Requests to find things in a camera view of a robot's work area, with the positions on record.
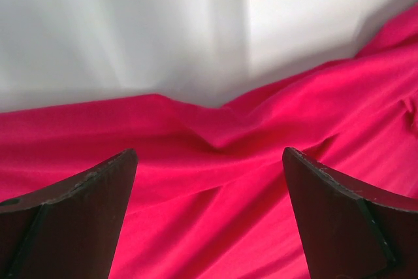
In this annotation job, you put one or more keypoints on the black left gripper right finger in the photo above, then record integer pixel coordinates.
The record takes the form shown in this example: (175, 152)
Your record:
(348, 228)

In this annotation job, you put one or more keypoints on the pink t shirt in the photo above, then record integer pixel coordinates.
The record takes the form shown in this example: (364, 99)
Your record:
(209, 198)

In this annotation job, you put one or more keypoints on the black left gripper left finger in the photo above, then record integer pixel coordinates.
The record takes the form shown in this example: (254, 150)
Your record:
(69, 229)

